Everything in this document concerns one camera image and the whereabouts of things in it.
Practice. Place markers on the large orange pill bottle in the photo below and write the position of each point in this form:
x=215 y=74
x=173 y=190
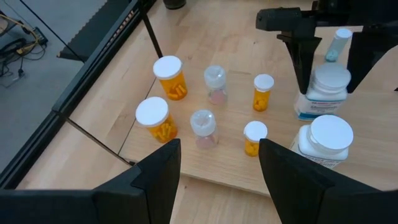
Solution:
x=174 y=87
x=152 y=112

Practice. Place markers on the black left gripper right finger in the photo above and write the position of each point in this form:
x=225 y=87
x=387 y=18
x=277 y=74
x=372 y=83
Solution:
x=311 y=202

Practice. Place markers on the large white supplement bottle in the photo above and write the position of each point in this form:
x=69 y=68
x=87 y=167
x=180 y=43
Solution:
x=331 y=133
x=326 y=93

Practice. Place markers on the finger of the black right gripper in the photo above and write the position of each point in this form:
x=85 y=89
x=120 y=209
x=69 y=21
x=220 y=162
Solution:
x=367 y=53
x=301 y=59

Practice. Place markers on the small orange pill bottle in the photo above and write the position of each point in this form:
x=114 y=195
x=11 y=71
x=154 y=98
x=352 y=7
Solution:
x=263 y=82
x=255 y=130

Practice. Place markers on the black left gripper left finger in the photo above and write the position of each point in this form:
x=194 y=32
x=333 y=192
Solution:
x=124 y=205

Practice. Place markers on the black table edge rail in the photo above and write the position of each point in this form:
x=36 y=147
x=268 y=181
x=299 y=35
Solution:
x=90 y=67

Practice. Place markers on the slim teal pill bottle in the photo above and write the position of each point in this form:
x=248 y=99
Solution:
x=340 y=40

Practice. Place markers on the green plant black pot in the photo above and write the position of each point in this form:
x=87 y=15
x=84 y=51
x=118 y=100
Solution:
x=174 y=3

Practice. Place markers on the clear bottle pink pills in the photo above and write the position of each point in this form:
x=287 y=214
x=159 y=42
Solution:
x=215 y=77
x=202 y=123

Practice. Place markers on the black power strip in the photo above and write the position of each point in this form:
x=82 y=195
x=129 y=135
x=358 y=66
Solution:
x=40 y=35

